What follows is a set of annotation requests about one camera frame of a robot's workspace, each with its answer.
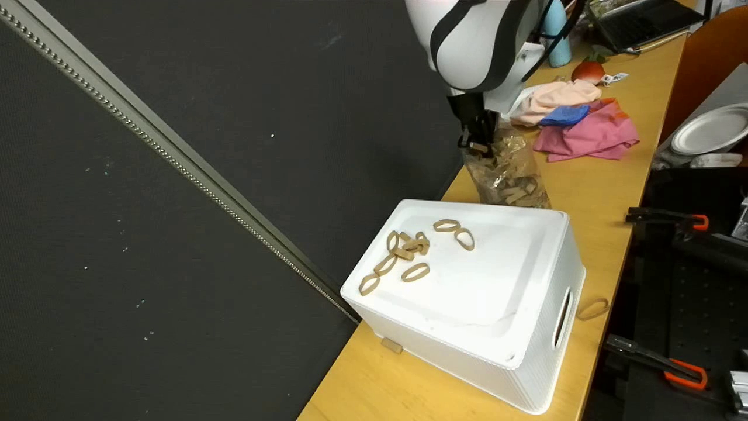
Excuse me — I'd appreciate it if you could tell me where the right black orange clamp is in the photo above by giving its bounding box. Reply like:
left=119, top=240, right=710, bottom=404
left=604, top=335, right=708, bottom=394

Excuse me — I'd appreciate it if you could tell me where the metal wall rail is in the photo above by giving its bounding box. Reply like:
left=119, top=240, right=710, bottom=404
left=0, top=0, right=357, bottom=324

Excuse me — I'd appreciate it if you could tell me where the black orange clamp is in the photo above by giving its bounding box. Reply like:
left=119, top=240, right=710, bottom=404
left=625, top=206, right=710, bottom=231
left=604, top=335, right=708, bottom=394

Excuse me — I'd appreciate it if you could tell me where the left black orange clamp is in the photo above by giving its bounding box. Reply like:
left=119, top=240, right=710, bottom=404
left=625, top=206, right=710, bottom=231

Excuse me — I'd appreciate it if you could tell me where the pink cloth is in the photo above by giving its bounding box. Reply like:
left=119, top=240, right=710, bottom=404
left=535, top=99, right=639, bottom=162

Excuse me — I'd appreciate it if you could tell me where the grey plate on side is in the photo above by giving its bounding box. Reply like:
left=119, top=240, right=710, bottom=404
left=671, top=103, right=748, bottom=156

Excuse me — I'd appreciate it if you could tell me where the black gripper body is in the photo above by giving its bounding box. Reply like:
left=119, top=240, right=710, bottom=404
left=448, top=95, right=497, bottom=156

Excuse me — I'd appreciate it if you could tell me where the white plastic storage box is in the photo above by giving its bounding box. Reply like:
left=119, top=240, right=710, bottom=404
left=341, top=200, right=584, bottom=414

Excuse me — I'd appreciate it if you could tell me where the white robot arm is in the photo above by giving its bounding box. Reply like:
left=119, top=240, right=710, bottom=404
left=405, top=0, right=548, bottom=156

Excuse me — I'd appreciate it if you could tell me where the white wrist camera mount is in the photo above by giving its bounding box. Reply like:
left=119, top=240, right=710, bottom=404
left=484, top=42, right=544, bottom=116

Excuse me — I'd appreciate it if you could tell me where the laptop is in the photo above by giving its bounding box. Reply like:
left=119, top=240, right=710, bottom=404
left=586, top=0, right=703, bottom=54

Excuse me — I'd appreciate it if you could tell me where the clear bag of rubber bands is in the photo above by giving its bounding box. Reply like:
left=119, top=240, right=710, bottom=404
left=462, top=125, right=549, bottom=208

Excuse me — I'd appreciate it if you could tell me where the blue bottle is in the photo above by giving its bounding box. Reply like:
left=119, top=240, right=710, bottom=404
left=543, top=0, right=570, bottom=68

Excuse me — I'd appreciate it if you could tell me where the peach cloth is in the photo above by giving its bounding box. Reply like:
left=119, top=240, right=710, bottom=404
left=510, top=79, right=601, bottom=126

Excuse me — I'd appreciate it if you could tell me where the red round object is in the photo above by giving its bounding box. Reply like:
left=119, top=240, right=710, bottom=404
left=570, top=62, right=606, bottom=83

